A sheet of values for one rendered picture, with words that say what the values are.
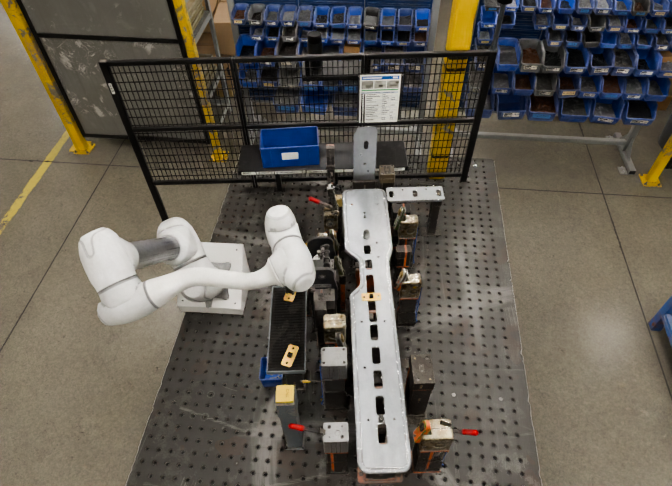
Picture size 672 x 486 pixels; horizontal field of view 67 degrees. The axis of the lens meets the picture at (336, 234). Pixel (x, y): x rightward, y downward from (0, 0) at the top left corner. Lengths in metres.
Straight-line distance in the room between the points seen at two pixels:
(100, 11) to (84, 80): 0.64
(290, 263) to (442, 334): 1.14
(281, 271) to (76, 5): 2.96
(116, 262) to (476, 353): 1.58
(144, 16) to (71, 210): 1.58
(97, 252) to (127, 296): 0.17
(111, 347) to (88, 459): 0.67
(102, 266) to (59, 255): 2.40
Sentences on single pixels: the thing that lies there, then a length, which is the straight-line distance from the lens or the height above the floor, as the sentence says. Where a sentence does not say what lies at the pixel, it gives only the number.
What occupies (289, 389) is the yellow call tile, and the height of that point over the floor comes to 1.16.
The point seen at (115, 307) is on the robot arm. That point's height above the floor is 1.46.
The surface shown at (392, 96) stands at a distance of 2.73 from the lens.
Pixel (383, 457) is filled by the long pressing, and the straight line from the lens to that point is 1.93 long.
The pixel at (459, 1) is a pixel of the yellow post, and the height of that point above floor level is 1.78.
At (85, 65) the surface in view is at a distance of 4.40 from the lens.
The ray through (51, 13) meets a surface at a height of 1.21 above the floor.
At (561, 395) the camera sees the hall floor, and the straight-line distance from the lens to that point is 3.33.
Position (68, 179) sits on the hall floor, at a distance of 4.75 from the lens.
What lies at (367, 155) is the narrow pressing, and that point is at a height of 1.16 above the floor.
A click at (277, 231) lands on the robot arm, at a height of 1.62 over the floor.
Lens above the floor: 2.84
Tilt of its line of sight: 49 degrees down
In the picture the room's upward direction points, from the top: 1 degrees counter-clockwise
